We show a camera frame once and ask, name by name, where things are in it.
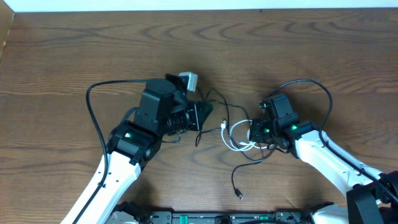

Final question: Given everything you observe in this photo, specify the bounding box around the white usb cable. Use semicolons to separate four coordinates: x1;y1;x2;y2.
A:
220;119;270;152

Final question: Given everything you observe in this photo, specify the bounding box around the black usb cable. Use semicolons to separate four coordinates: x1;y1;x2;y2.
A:
194;88;289;200

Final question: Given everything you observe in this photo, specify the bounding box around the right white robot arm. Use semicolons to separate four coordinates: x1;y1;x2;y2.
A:
249;119;397;223

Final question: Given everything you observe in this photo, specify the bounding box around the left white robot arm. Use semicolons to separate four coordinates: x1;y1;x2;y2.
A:
62;101;213;223

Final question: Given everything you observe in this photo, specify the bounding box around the cardboard box edge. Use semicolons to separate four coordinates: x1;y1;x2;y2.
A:
0;0;15;56

